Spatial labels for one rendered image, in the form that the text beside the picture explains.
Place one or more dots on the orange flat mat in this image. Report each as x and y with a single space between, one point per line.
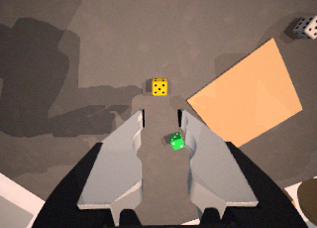
249 98

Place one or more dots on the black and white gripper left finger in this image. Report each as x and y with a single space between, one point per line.
108 179

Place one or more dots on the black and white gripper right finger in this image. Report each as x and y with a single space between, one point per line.
222 176

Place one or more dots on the green die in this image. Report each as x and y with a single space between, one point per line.
176 141

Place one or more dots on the yellow die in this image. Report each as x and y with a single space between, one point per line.
159 86

